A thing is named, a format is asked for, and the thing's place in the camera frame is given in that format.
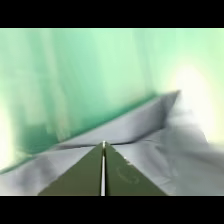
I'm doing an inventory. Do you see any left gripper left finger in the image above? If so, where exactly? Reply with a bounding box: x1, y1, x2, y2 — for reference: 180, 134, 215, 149
37, 142, 105, 197

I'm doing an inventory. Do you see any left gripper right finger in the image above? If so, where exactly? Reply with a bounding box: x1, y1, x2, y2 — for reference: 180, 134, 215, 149
104, 142, 168, 197

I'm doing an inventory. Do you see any purple shirt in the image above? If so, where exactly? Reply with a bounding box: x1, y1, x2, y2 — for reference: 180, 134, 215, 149
0, 89, 224, 197

